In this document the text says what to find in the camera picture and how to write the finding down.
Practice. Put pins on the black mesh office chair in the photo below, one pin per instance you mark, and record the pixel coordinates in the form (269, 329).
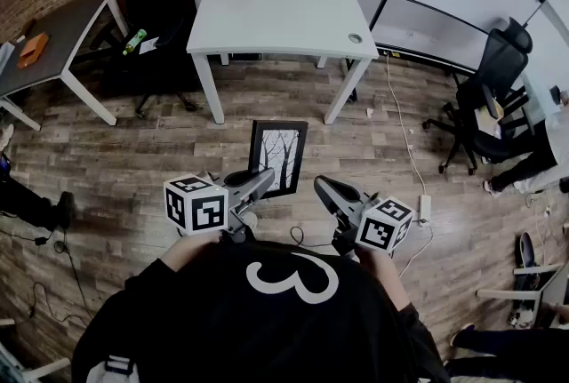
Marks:
(502, 57)

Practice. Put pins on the dark skateboard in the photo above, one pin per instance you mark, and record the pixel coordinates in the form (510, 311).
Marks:
(526, 248)

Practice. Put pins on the person's black printed shirt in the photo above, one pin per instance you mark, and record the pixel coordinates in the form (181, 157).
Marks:
(222, 328)

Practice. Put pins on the orange box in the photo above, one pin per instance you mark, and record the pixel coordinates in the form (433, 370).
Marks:
(32, 50)

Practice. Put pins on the white power strip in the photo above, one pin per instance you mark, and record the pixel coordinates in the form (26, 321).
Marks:
(424, 208)

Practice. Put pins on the white table with equipment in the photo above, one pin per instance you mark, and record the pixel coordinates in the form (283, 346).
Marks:
(529, 293)

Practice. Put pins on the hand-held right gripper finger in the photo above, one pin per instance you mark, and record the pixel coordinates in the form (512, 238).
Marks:
(333, 203)
(361, 193)

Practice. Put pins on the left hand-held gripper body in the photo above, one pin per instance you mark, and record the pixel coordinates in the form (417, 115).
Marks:
(195, 208)

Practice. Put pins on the black framed tree picture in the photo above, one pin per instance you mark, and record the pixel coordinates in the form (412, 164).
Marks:
(280, 150)

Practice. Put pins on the white and tan papers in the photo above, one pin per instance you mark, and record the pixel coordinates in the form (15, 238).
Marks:
(486, 119)

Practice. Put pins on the person's white shoe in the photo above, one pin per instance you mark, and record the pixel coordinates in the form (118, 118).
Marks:
(250, 220)

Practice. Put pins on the grey table with white legs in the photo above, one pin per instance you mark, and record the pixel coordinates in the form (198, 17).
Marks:
(66, 34)

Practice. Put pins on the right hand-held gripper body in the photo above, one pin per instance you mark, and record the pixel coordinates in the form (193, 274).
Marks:
(384, 225)

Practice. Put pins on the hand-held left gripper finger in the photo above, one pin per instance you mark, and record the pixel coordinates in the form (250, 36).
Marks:
(218, 180)
(260, 183)

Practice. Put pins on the white paper note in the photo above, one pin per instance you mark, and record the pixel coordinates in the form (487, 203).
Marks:
(148, 45)

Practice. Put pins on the person's left forearm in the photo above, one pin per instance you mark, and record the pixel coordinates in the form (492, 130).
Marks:
(186, 250)

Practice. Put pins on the person's right forearm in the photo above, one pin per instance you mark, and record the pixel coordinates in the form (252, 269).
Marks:
(382, 274)

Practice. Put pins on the green bottle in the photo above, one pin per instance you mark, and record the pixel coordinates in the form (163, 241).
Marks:
(134, 42)

